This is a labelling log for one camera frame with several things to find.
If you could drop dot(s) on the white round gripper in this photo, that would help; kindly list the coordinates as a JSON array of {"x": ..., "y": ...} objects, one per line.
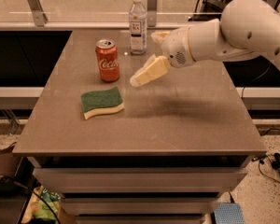
[{"x": 174, "y": 48}]

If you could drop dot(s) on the red coke can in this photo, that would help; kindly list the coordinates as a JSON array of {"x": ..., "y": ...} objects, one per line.
[{"x": 107, "y": 58}]

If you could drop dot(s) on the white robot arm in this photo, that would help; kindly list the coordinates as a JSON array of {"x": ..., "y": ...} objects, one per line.
[{"x": 246, "y": 29}]

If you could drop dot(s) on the clear plastic water bottle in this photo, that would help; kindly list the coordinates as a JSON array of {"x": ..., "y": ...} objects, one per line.
[{"x": 138, "y": 27}]

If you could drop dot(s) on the green and yellow sponge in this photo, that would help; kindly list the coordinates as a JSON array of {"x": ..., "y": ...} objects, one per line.
[{"x": 101, "y": 102}]

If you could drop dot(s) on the top grey drawer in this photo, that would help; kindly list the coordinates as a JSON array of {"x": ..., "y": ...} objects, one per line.
[{"x": 146, "y": 180}]

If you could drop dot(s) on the grey drawer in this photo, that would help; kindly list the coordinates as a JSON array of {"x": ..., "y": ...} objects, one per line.
[
  {"x": 146, "y": 180},
  {"x": 139, "y": 206},
  {"x": 141, "y": 220}
]

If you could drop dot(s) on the blue mat on floor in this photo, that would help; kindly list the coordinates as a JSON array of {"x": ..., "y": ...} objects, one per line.
[{"x": 228, "y": 213}]

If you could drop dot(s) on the middle grey drawer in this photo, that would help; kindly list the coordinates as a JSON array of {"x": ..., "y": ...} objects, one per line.
[{"x": 139, "y": 206}]

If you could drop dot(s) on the bottom grey drawer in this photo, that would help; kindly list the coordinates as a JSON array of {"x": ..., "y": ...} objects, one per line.
[{"x": 141, "y": 220}]

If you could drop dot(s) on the green snack bag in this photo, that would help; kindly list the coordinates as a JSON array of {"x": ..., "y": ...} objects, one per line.
[{"x": 42, "y": 208}]

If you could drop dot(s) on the middle metal railing post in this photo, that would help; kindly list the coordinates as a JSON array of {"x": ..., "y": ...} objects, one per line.
[{"x": 152, "y": 12}]

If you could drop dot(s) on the left metal railing post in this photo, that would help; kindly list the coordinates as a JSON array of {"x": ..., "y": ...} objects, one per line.
[{"x": 38, "y": 14}]

